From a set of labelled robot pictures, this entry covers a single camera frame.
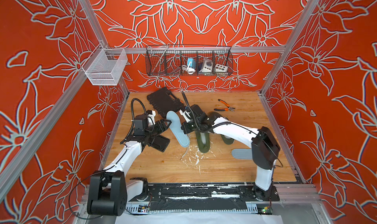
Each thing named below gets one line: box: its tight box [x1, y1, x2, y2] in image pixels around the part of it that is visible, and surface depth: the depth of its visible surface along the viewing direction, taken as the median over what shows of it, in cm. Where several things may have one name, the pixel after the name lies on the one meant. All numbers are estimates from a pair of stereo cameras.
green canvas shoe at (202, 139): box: [195, 129, 211, 153], surface depth 90 cm
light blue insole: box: [165, 110, 190, 148], surface depth 85 cm
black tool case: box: [146, 87, 186, 119], surface depth 112 cm
